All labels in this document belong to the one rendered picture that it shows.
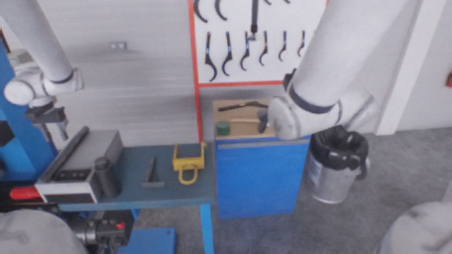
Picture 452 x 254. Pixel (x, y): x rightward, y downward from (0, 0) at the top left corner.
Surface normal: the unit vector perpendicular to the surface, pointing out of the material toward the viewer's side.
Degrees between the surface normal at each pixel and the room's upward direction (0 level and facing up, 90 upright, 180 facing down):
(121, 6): 90
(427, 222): 10
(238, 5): 90
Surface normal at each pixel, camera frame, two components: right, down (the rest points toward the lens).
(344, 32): -0.66, 0.51
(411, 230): -0.21, -0.88
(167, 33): 0.08, 0.49
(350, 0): -0.80, 0.37
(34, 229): 0.10, -0.92
